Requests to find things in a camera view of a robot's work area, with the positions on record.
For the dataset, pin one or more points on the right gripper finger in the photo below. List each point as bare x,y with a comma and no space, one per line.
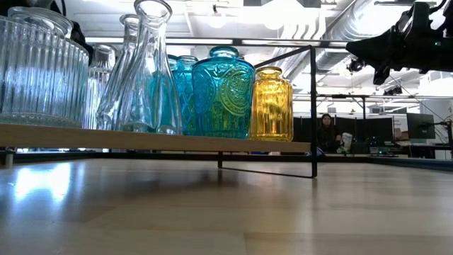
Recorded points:
368,49
380,74

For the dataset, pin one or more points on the cylindrical amber glass vase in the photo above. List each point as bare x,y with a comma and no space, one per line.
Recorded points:
270,106

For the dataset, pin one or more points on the rounded teal glass vase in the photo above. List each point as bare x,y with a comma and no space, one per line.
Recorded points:
223,99

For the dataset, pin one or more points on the small teal glass vase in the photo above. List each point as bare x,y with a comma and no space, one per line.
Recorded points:
185,95

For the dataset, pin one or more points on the wide teal glass vase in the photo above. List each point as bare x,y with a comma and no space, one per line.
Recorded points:
172,63

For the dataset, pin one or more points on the small clear glass vase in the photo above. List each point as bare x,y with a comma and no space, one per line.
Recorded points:
39,78

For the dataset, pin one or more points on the black computer monitor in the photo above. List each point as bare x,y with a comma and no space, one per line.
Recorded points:
421,125

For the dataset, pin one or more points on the white packet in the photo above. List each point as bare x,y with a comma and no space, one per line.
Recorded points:
347,141

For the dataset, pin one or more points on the person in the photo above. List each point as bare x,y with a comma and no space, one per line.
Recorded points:
327,136

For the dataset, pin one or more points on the long fluorescent light bar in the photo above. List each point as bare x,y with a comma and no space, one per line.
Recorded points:
198,41

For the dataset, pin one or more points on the labelled clear glass carafe vase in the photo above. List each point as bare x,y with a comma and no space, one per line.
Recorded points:
113,92

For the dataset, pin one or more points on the ribbed clear glass vase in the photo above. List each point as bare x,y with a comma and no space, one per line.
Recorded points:
101,71

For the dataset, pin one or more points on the black rig camera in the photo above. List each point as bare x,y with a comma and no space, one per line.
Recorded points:
355,66
393,91

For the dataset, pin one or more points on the silver ventilation duct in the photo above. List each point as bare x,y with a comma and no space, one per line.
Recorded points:
339,25

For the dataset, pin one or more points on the black aluminium table frame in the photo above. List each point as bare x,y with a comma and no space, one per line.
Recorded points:
424,163

